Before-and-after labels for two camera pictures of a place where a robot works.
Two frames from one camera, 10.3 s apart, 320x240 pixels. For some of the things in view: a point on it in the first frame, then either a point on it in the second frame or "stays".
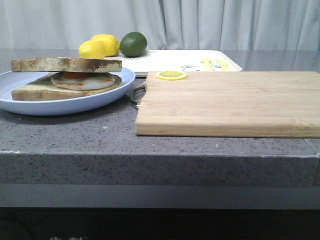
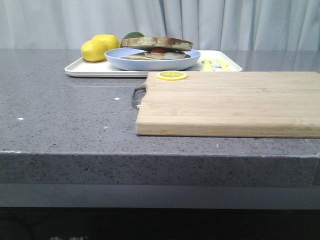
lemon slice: (171, 75) stays
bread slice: (44, 88) to (142, 56)
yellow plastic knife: (224, 67) stays
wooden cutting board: (279, 104) stays
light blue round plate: (10, 81) to (114, 56)
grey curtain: (216, 25) stays
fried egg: (82, 80) to (162, 53)
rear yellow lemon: (111, 44) stays
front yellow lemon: (91, 49) stays
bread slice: (66, 65) to (157, 43)
